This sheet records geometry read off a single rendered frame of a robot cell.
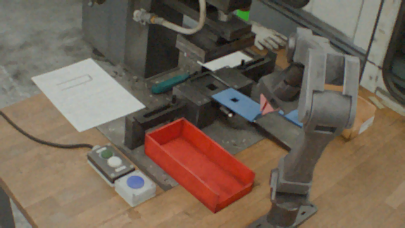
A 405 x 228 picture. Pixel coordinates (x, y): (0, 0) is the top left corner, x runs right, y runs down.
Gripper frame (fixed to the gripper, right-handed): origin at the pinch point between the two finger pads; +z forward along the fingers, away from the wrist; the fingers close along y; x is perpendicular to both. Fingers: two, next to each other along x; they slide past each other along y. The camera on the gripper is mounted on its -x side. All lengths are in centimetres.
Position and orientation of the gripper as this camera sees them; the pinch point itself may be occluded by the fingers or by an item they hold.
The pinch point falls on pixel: (263, 111)
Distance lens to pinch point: 130.7
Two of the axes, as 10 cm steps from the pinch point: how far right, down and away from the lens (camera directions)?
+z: -4.0, 5.2, 7.6
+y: -5.5, -7.9, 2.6
